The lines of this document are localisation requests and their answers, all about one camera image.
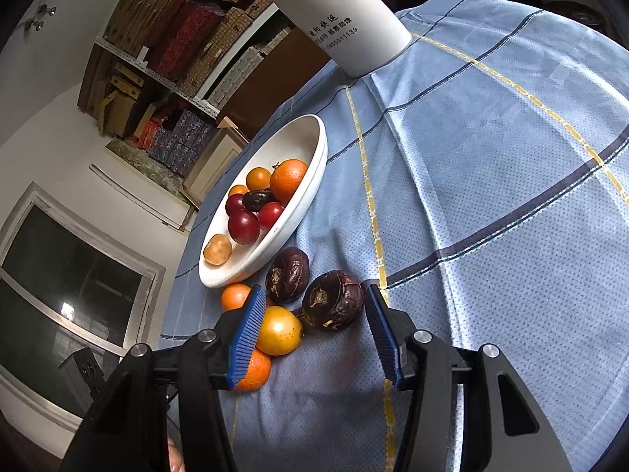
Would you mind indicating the blue checked tablecloth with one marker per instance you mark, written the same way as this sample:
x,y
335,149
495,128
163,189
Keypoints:
x,y
491,182

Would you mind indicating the white oval plate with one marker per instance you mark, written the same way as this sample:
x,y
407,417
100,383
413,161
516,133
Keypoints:
x,y
299,137

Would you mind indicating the white framed dark window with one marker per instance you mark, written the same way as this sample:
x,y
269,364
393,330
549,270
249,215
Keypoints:
x,y
64,265

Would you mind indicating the wooden framed panel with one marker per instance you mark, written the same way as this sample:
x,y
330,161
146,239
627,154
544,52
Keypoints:
x,y
216,162

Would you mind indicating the white metal shelf rack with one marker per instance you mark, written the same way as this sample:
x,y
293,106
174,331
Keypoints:
x,y
147,70

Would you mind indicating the small orange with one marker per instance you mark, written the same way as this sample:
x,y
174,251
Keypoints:
x,y
235,296
238,190
258,178
278,330
255,371

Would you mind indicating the white leaning board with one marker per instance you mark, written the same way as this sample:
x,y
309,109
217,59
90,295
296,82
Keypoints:
x,y
137,195

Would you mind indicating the large orange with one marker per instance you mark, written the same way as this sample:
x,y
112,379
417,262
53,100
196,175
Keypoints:
x,y
288,180

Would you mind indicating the large pale tangerine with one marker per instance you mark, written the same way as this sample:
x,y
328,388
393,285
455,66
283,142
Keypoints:
x,y
217,249

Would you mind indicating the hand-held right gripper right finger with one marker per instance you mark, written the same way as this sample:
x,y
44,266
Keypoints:
x,y
386,344

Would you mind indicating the stack of brown boxes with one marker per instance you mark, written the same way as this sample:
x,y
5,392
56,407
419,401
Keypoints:
x,y
142,5

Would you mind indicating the red patterned box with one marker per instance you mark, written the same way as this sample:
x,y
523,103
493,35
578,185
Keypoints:
x,y
184,39

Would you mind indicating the person's right hand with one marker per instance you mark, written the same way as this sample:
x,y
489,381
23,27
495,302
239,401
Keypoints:
x,y
175,455

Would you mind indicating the dark brown wrinkled fruit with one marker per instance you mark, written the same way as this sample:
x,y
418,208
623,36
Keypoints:
x,y
256,200
287,275
333,300

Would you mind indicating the brown board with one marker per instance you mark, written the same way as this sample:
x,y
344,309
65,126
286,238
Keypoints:
x,y
285,78

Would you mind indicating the woven beige box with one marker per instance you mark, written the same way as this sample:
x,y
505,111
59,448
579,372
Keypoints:
x,y
216,54

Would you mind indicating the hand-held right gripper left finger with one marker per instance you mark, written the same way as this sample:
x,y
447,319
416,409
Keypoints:
x,y
245,344

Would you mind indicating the white thermos jug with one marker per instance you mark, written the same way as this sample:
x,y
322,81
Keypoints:
x,y
344,24

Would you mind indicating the red plum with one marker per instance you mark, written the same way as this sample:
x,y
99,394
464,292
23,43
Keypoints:
x,y
243,226
270,215
235,205

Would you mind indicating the marble slab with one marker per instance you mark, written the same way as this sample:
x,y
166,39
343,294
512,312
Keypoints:
x,y
147,167

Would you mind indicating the metal wall hook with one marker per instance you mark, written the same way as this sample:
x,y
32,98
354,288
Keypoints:
x,y
33,23
43,9

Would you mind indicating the stack of blue patterned boxes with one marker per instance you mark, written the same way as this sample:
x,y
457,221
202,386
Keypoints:
x,y
179,140

